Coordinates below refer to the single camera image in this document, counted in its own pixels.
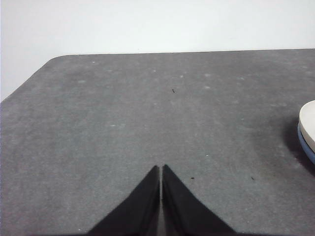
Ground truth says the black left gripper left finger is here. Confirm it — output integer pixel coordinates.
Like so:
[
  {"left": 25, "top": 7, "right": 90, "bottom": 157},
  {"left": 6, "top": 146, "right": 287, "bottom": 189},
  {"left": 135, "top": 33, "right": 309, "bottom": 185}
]
[{"left": 87, "top": 165, "right": 160, "bottom": 236}]

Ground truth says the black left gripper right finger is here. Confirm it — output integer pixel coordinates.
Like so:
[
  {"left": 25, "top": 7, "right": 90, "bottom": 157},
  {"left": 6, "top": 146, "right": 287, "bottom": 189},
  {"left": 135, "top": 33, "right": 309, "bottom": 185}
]
[{"left": 161, "top": 164, "right": 237, "bottom": 236}]

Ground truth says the blue round plate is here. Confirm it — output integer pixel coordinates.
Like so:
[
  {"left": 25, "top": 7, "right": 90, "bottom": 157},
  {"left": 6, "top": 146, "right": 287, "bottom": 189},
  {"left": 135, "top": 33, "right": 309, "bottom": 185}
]
[{"left": 297, "top": 124, "right": 315, "bottom": 165}]

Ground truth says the white round plate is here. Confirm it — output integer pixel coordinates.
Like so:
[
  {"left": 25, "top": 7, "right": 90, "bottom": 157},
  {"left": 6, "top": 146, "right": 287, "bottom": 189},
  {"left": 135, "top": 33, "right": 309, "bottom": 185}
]
[{"left": 298, "top": 100, "right": 315, "bottom": 153}]

